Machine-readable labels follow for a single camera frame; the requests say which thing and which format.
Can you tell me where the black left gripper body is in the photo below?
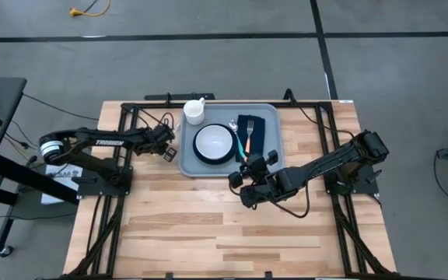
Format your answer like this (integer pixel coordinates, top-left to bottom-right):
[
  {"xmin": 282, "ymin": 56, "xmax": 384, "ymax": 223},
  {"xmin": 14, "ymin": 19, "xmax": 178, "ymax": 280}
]
[{"xmin": 152, "ymin": 124, "xmax": 178, "ymax": 163}]

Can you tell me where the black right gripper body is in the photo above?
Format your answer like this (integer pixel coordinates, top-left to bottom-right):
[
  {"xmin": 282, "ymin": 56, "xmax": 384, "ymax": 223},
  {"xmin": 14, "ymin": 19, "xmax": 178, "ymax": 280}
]
[{"xmin": 228, "ymin": 149, "xmax": 279, "ymax": 191}]

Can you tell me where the teal-handled spoon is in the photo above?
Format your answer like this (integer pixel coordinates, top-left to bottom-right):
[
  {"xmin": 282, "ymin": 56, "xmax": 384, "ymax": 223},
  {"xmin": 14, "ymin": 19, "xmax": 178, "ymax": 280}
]
[{"xmin": 228, "ymin": 119, "xmax": 247, "ymax": 159}]

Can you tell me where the orange-handled fork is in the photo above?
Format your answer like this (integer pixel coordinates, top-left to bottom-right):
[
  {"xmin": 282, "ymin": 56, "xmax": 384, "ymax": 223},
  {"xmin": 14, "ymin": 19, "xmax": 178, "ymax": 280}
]
[{"xmin": 245, "ymin": 119, "xmax": 255, "ymax": 155}]

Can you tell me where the navy cloth napkin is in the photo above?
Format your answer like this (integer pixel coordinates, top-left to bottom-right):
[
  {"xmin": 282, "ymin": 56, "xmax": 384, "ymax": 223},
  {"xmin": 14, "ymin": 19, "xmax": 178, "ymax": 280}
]
[{"xmin": 236, "ymin": 114, "xmax": 266, "ymax": 163}]

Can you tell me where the dark teal plate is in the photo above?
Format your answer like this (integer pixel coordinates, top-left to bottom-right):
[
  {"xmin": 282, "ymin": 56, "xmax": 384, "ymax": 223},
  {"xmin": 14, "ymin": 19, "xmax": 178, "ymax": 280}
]
[{"xmin": 192, "ymin": 123, "xmax": 238, "ymax": 166}]

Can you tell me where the white bowl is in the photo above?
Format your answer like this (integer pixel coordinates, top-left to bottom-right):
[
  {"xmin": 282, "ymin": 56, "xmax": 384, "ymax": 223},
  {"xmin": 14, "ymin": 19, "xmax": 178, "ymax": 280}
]
[{"xmin": 195, "ymin": 124, "xmax": 234, "ymax": 160}]

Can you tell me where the white mug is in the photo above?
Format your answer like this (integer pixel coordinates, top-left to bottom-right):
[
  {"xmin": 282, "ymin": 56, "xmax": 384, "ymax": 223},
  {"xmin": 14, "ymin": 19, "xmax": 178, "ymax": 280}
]
[{"xmin": 183, "ymin": 96, "xmax": 206, "ymax": 126}]

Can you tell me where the grey plastic tray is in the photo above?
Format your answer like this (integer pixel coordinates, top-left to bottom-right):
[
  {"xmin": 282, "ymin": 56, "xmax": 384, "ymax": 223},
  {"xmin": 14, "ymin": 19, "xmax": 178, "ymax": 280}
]
[{"xmin": 177, "ymin": 103, "xmax": 285, "ymax": 178}]

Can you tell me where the white paper sheet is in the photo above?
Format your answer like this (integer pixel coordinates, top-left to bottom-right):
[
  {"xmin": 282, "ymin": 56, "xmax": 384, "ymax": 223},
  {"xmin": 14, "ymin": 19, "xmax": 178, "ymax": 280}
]
[{"xmin": 40, "ymin": 163, "xmax": 84, "ymax": 205}]

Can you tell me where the black side desk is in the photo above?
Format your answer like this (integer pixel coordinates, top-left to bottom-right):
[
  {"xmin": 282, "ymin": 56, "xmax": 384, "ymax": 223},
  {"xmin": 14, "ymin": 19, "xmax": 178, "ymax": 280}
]
[{"xmin": 0, "ymin": 76, "xmax": 81, "ymax": 257}]

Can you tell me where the black metal table frame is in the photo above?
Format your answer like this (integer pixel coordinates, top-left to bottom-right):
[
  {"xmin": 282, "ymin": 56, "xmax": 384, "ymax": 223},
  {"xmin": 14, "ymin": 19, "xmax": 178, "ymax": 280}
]
[{"xmin": 63, "ymin": 100, "xmax": 401, "ymax": 280}]

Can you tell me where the black mount bar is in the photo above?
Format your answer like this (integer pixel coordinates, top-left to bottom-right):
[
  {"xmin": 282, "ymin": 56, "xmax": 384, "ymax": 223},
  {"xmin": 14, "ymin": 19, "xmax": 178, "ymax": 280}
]
[{"xmin": 144, "ymin": 92, "xmax": 216, "ymax": 101}]

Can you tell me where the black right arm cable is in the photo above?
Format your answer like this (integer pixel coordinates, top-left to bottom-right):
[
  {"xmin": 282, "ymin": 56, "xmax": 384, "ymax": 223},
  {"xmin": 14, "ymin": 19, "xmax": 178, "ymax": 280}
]
[{"xmin": 284, "ymin": 88, "xmax": 355, "ymax": 139}]

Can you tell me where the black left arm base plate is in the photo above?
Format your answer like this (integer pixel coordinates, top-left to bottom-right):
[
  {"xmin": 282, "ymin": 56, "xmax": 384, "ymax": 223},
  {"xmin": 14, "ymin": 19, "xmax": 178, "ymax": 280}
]
[{"xmin": 76, "ymin": 166, "xmax": 134, "ymax": 197}]

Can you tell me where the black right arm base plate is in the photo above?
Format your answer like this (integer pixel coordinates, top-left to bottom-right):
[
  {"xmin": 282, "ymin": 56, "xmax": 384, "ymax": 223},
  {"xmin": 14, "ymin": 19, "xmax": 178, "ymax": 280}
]
[{"xmin": 324, "ymin": 166, "xmax": 380, "ymax": 195}]

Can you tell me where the thin black floor cable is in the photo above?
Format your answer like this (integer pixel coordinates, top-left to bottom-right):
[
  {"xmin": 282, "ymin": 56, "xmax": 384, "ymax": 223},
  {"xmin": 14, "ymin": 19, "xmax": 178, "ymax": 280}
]
[{"xmin": 22, "ymin": 93, "xmax": 100, "ymax": 121}]

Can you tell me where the yellow extension cord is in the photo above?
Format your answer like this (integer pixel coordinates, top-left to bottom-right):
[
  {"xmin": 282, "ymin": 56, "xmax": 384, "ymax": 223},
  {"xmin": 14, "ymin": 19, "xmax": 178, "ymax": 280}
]
[{"xmin": 69, "ymin": 0, "xmax": 111, "ymax": 18}]

